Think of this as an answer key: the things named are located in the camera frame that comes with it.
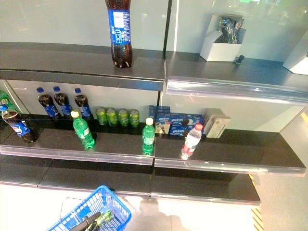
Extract blue Oreo cookie box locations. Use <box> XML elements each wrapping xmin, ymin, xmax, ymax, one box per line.
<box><xmin>156</xmin><ymin>113</ymin><xmax>204</xmax><ymax>129</ymax></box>
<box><xmin>169</xmin><ymin>123</ymin><xmax>205</xmax><ymax>140</ymax></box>

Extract plain white box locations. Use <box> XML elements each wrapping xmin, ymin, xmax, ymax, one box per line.
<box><xmin>282</xmin><ymin>51</ymin><xmax>308</xmax><ymax>76</ymax></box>

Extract white open cardboard box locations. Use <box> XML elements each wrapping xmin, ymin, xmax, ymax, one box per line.
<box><xmin>199</xmin><ymin>13</ymin><xmax>246</xmax><ymax>62</ymax></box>

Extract blue plastic shopping basket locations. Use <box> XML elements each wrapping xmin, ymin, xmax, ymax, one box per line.
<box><xmin>45</xmin><ymin>185</ymin><xmax>132</xmax><ymax>231</ymax></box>

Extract large Pepsi cola bottle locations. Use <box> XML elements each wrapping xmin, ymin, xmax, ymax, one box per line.
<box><xmin>105</xmin><ymin>0</ymin><xmax>133</xmax><ymax>69</ymax></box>

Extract green soda bottle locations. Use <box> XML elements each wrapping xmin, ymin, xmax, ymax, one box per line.
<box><xmin>0</xmin><ymin>90</ymin><xmax>13</xmax><ymax>113</ymax></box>

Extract yellow black hazard tape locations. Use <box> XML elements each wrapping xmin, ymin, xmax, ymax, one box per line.
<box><xmin>249</xmin><ymin>173</ymin><xmax>263</xmax><ymax>231</ymax></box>

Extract cream wafer cone box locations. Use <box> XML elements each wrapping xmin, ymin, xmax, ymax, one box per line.
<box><xmin>155</xmin><ymin>121</ymin><xmax>172</xmax><ymax>135</ymax></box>

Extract water bottle red cap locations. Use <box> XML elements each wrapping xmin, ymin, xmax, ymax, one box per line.
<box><xmin>180</xmin><ymin>123</ymin><xmax>204</xmax><ymax>161</ymax></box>

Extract dark crinkled plastic bag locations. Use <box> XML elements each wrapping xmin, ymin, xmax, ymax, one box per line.
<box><xmin>218</xmin><ymin>15</ymin><xmax>245</xmax><ymax>44</ymax></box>

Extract slim blue cookie box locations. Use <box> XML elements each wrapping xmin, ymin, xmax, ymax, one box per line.
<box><xmin>149</xmin><ymin>105</ymin><xmax>159</xmax><ymax>126</ymax></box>

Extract beige carton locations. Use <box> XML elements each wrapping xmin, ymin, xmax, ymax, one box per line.
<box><xmin>208</xmin><ymin>115</ymin><xmax>231</xmax><ymax>139</ymax></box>
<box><xmin>204</xmin><ymin>108</ymin><xmax>226</xmax><ymax>121</ymax></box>

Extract green Sprite bottle yellow cap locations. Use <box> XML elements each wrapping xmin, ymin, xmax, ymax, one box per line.
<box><xmin>142</xmin><ymin>117</ymin><xmax>156</xmax><ymax>156</ymax></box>
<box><xmin>70</xmin><ymin>110</ymin><xmax>96</xmax><ymax>150</ymax></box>

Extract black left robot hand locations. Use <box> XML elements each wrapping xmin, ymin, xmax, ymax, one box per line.
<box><xmin>76</xmin><ymin>211</ymin><xmax>102</xmax><ymax>231</ymax></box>

